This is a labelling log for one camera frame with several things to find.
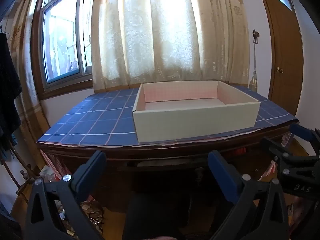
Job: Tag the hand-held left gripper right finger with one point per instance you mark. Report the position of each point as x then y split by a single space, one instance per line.
222 175

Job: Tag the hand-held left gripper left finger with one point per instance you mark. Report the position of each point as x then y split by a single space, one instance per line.
93 170

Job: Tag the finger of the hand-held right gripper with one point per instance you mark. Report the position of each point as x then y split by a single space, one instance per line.
302 131
271 147

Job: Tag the white cardboard box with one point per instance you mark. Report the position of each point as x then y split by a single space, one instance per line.
195 125

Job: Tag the red white plastic bag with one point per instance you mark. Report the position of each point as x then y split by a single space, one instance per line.
268 171

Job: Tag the red patterned packaging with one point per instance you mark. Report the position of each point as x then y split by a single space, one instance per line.
57 165

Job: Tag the floor clutter pile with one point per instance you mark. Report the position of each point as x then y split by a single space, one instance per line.
92 212

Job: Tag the blue checked tablecloth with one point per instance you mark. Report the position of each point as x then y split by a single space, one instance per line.
95 120

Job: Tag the dark wooden desk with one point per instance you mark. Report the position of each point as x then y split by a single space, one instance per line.
162 153

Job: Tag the brass door knob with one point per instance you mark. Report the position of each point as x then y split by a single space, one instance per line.
279 70

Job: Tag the curtain tieback tassel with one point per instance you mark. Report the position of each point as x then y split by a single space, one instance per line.
253 81

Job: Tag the wooden coat rack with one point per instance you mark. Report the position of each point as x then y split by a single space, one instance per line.
23 173

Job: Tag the brown wooden door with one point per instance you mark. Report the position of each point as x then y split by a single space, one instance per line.
282 42

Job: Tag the dark hanging clothes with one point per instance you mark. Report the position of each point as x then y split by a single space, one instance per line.
7 80

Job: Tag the wooden framed window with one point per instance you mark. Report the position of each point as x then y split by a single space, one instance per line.
62 42

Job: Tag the beige patterned curtain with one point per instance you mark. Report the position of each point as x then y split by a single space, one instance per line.
150 42
25 55

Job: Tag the ornate metal wall hook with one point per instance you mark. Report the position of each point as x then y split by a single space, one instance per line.
255 35

